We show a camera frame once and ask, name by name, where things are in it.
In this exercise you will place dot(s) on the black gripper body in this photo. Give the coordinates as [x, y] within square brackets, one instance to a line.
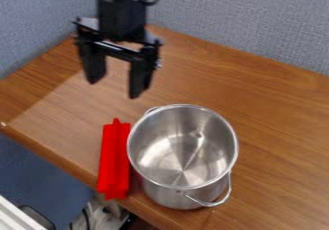
[118, 28]

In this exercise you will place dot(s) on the red plastic block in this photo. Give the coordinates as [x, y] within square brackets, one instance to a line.
[114, 165]

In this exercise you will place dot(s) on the white device under table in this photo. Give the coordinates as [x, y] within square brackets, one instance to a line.
[104, 215]

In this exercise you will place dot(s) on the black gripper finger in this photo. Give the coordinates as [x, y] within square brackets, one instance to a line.
[92, 61]
[140, 71]

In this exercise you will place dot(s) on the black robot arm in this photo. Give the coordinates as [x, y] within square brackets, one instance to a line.
[116, 34]

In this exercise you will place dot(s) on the black white striped object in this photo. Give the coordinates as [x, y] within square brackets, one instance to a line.
[21, 217]

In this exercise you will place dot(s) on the metal pot with handle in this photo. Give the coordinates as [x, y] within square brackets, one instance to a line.
[183, 149]

